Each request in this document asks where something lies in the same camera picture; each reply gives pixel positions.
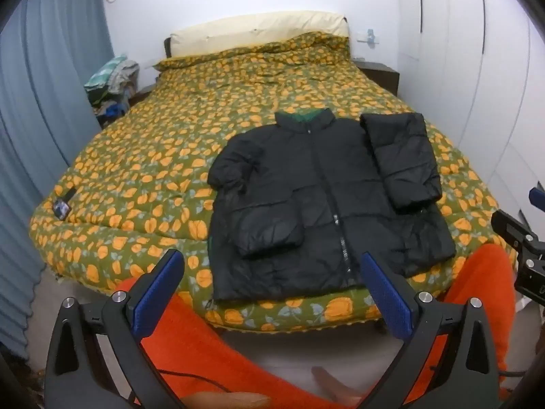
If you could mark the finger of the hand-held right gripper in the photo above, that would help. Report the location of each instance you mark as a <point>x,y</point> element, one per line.
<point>513,226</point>
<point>537,199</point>

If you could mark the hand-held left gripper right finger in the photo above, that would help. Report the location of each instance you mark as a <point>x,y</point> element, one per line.
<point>388,304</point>

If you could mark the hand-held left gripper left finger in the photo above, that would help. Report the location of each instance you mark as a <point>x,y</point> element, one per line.
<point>156,296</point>

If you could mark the black puffer jacket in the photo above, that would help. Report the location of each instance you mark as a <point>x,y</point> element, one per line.
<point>298,179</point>

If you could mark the pile of clothes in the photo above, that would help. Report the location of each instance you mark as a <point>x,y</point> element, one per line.
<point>115,77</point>

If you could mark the orange trousers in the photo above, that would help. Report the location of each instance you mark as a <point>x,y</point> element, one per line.
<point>191,349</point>

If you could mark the person's bare foot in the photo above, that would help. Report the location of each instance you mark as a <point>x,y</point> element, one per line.
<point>334,385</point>

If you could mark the small black device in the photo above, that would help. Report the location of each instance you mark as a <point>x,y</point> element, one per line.
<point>63,208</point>

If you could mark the green orange floral quilt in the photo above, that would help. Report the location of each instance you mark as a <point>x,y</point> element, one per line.
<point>170,136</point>

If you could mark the white wardrobe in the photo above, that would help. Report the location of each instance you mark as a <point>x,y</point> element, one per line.
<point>460,51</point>

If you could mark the dark wooden nightstand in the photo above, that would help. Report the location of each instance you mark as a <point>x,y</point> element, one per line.
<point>383,76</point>

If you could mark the blue curtain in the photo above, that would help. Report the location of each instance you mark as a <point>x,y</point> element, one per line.
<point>51,93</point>

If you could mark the dark wooden headboard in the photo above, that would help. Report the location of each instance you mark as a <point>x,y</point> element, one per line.
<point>167,49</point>

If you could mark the cream pillow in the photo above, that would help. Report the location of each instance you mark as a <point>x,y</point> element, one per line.
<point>255,30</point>

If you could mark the wall socket with blue plug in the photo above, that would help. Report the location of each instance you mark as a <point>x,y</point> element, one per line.
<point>370,36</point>

